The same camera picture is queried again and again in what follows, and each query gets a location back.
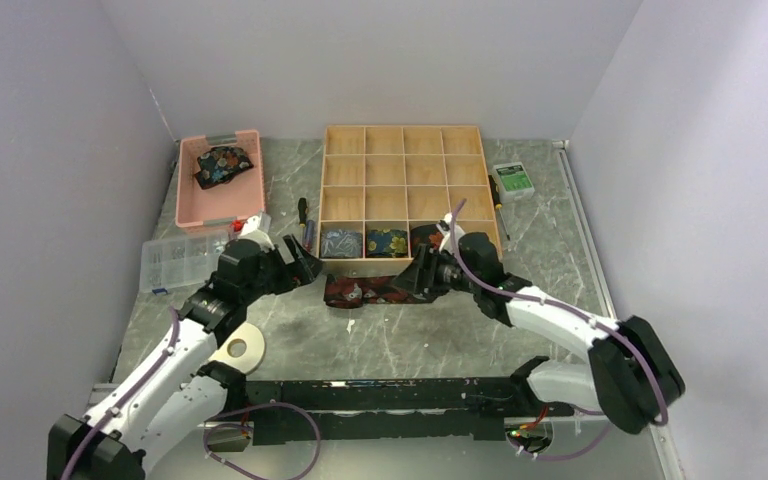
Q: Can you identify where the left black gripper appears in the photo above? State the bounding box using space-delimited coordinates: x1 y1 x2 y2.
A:
241 233 325 304

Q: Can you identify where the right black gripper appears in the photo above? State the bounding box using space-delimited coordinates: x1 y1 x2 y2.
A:
389 244 480 297

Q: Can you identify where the dark red floral tie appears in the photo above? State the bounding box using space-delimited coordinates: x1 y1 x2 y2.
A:
323 274 434 309

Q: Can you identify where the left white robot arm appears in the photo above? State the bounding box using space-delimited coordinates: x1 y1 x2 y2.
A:
46 231 323 479

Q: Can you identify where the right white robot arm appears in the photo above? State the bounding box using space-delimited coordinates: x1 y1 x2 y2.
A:
394 233 686 434

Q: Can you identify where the white tape roll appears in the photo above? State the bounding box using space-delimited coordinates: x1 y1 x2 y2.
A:
209 323 266 375

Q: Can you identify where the black orange rolled tie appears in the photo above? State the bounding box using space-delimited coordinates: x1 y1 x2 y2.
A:
409 223 445 257

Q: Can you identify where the navy yellow rolled tie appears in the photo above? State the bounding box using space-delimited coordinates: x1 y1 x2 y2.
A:
365 229 409 258

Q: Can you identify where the clear plastic screw box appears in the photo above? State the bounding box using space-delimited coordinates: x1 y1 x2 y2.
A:
139 231 229 295

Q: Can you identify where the blue red screwdriver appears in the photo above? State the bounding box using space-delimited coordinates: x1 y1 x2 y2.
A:
303 219 316 253

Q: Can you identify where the blue grey rolled tie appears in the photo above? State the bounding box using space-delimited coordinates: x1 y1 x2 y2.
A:
320 228 363 259

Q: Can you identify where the pink plastic basket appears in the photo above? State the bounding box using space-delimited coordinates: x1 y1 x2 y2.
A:
175 130 266 233

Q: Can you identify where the thin black yellow screwdriver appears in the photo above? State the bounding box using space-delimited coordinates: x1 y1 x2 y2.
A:
488 174 511 241

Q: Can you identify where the black floral tie in basket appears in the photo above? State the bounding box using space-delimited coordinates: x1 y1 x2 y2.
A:
193 146 254 190

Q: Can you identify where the wooden compartment tray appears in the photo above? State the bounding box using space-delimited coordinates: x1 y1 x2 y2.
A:
314 125 503 276

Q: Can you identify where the green white small box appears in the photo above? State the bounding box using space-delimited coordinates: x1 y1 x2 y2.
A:
491 161 535 204

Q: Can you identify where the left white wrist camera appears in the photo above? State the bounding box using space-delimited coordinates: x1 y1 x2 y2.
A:
230 210 274 251

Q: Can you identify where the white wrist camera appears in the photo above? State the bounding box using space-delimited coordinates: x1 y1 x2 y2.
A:
230 210 274 251
437 212 460 252

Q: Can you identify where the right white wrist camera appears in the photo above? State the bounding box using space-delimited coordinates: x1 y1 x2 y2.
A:
437 212 460 252

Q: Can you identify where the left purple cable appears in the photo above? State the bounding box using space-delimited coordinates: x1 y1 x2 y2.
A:
202 402 322 480

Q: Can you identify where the purple cable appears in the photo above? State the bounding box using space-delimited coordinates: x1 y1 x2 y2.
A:
202 402 322 480
446 198 670 463

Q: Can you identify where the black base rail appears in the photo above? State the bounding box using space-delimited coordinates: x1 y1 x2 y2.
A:
211 377 573 446

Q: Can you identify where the aluminium rail at right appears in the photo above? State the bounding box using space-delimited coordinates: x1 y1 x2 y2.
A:
552 140 617 319

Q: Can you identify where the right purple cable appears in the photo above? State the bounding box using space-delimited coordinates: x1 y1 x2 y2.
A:
446 198 670 463

